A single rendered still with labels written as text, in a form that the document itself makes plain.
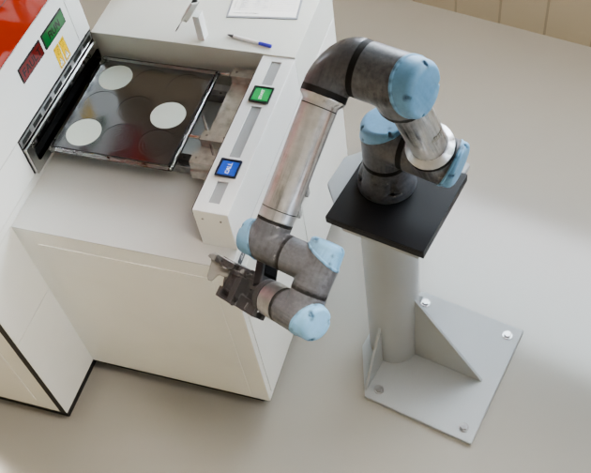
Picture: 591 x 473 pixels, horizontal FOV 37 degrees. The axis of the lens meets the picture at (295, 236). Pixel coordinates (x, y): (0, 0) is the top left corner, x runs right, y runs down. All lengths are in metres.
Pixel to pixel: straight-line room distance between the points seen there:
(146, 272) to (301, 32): 0.79
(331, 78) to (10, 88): 0.96
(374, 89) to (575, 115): 2.03
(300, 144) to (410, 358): 1.34
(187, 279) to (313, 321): 0.67
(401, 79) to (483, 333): 1.48
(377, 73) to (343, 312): 1.50
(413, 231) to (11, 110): 1.07
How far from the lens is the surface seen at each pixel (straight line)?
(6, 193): 2.42
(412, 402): 2.86
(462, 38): 3.92
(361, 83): 1.69
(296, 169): 1.73
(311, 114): 1.73
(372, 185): 2.20
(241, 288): 1.84
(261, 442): 2.85
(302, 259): 1.71
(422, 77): 1.67
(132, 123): 2.47
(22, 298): 2.58
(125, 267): 2.37
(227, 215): 2.11
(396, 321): 2.69
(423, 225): 2.18
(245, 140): 2.26
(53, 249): 2.46
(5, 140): 2.38
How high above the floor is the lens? 2.59
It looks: 53 degrees down
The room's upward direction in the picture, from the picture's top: 11 degrees counter-clockwise
